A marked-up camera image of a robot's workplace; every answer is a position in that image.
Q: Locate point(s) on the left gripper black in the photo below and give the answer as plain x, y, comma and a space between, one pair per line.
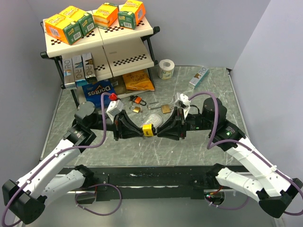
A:
119, 121

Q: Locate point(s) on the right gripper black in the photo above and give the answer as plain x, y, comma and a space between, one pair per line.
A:
170, 129

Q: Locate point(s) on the yellow padlock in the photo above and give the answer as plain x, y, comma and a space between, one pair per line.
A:
148, 130

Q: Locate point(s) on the orange black padlock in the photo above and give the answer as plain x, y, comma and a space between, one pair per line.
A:
137, 100

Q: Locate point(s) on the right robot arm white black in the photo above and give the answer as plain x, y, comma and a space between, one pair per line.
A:
273, 190

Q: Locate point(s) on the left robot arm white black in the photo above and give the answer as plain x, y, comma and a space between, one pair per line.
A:
28, 197

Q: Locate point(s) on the small brass padlock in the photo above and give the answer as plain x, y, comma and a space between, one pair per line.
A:
135, 109

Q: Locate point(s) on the silver glitter sponge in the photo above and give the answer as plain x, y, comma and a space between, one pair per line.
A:
154, 119

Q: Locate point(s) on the large brass padlock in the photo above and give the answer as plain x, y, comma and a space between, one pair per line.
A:
166, 108

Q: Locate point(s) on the brown chip bag middle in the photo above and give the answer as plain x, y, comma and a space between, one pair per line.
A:
119, 85

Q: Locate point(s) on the yellow honey dijon chip bag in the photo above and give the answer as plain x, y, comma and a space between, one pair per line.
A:
138, 80

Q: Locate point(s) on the blue Doritos chip bag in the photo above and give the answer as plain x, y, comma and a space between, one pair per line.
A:
93, 91

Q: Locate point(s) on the toilet paper roll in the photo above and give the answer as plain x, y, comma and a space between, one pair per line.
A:
166, 69

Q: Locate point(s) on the teal RO box on table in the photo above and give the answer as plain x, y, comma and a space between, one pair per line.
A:
198, 77

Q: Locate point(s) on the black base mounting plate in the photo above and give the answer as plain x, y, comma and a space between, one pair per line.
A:
154, 182

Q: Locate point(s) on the blue RO box middle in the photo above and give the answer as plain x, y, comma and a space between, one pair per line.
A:
78, 70

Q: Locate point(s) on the dark RO box right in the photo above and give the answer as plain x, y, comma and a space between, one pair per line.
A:
89, 69

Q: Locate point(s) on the silver RO box left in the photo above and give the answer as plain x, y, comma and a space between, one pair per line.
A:
68, 74

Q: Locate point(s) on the white two-tier shelf rack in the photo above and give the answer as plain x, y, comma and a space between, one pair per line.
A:
116, 50

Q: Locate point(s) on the yellow green sponge box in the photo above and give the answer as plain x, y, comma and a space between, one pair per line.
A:
85, 19

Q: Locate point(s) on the orange sponge box open window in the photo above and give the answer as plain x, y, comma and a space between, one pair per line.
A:
105, 15

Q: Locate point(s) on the orange green sponge box right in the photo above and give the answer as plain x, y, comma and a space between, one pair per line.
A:
131, 14

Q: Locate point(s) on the orange sponge box front left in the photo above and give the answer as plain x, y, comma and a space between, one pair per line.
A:
63, 29

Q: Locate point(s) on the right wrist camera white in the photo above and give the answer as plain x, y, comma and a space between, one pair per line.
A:
183, 102

